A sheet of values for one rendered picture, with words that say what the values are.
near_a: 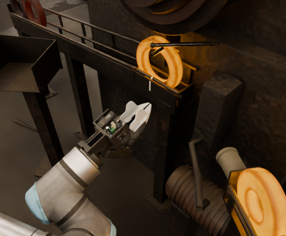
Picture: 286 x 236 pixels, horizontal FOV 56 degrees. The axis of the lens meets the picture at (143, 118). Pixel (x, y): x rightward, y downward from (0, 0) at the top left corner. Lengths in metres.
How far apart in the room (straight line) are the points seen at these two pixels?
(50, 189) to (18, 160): 1.08
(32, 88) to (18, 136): 0.76
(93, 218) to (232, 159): 0.36
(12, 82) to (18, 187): 0.62
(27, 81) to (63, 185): 0.63
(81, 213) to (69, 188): 0.06
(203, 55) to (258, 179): 0.42
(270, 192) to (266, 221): 0.06
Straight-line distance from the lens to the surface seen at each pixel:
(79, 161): 0.63
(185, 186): 0.84
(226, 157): 0.72
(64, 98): 2.02
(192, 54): 0.88
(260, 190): 0.60
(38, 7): 1.54
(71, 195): 0.65
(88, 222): 0.64
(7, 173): 1.68
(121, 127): 0.63
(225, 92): 0.73
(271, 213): 0.59
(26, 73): 1.23
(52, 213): 0.65
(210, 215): 0.83
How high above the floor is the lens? 1.24
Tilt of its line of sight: 44 degrees down
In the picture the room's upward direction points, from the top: straight up
